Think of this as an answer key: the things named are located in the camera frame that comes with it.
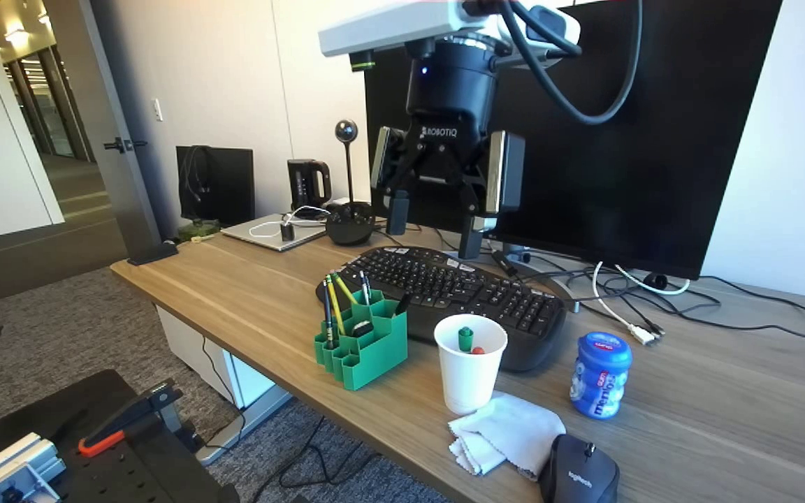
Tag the black clamp orange trigger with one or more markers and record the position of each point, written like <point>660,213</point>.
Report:
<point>109,436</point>

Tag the blue gum container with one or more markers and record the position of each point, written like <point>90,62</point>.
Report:
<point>600,378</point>

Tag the small black monitor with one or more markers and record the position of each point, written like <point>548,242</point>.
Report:
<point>221,186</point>

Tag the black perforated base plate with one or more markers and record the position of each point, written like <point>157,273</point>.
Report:
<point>140,477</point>

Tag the small black adapter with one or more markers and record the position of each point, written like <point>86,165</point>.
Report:
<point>287,229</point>

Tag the black keyboard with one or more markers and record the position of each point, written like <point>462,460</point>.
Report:
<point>477,297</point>

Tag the aluminium profile rail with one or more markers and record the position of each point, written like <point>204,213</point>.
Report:
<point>0,464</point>

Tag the green marker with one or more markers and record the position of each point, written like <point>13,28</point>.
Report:
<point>464,338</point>

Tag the yellow pencil pink eraser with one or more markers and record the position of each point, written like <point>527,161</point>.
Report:
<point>344,292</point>

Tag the white crumpled cloth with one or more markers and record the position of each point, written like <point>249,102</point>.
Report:
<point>515,432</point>

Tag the dark blue pen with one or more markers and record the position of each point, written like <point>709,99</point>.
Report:
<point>327,323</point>

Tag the orange marker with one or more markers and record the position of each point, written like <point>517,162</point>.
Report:
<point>480,350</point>

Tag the white desk foot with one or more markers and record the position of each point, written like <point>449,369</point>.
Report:
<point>237,393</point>

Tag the white wall switch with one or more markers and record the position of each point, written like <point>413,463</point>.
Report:
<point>157,111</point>

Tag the black electric kettle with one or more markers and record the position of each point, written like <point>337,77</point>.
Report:
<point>309,186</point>

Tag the black binder clip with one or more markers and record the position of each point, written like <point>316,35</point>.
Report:
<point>364,327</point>

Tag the black marker grey barrel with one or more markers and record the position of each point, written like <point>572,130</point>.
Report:
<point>404,303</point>

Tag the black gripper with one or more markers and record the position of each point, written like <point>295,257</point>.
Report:
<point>449,87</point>

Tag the black silver pen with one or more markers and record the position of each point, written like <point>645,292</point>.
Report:
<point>364,290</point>

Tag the silver closed laptop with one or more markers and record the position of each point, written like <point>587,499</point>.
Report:
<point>252,236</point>

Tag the grey door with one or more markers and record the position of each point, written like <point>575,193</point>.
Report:
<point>128,186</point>

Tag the black webcam on stand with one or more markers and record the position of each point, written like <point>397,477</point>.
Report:
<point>350,224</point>

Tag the large black monitor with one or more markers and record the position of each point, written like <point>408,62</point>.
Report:
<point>654,141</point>

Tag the green honeycomb pen rack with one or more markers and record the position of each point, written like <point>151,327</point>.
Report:
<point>364,362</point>

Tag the white paper cup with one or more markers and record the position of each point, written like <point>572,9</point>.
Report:
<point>467,378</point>

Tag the black computer mouse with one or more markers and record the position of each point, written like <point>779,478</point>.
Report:
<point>576,473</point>

